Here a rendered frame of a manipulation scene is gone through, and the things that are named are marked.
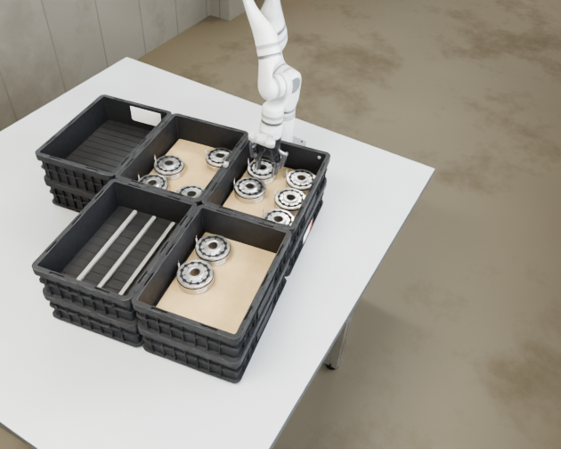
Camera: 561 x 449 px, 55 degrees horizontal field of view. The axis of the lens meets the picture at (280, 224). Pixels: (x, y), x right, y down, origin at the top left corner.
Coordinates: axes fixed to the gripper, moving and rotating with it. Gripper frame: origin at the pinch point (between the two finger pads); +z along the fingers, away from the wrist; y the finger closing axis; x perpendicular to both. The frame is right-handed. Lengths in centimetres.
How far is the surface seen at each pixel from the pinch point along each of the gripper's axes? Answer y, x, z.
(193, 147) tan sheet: 31.3, -3.0, 5.8
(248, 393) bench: -31, 65, 20
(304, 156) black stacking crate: -9.4, -10.3, -3.0
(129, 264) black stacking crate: 16, 53, 8
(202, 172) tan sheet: 20.7, 7.4, 6.0
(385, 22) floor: 50, -332, 71
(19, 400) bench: 20, 95, 24
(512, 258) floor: -99, -101, 79
